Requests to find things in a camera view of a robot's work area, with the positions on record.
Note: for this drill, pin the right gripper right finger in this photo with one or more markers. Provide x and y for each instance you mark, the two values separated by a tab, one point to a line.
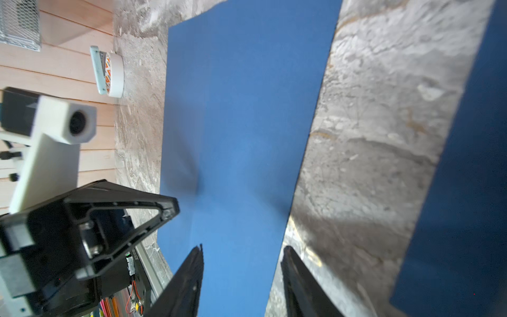
303	294

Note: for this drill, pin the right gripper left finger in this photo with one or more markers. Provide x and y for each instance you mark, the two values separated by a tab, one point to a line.
181	296

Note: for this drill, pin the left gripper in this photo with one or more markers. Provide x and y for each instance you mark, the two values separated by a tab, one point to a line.
63	260

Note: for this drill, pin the blue paper sheet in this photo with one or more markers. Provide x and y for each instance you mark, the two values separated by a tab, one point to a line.
456	261
242	84

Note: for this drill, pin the tape roll on table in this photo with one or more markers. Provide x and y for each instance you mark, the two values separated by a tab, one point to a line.
114	75

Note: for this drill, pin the aluminium frame rail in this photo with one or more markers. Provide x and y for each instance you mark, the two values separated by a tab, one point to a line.
154	269

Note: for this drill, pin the white wire shelf rack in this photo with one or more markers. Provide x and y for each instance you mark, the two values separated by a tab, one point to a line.
20	24

